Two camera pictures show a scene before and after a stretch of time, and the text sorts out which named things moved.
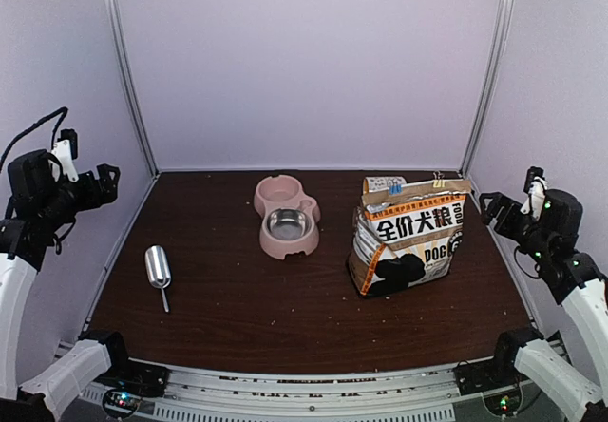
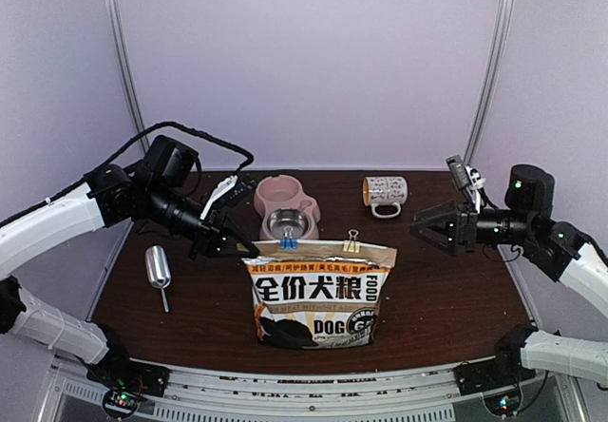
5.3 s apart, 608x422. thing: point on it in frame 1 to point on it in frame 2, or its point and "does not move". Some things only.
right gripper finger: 490,205 to 446,207
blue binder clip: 395,188 to 288,241
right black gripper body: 508,229 to 469,233
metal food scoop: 159,268 does not move
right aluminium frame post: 503,19 does not move
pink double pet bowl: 289,214 does not move
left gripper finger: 108,176 to 237,234
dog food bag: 404,233 to 316,296
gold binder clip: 439,182 to 351,245
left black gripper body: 89,199 to 203,238
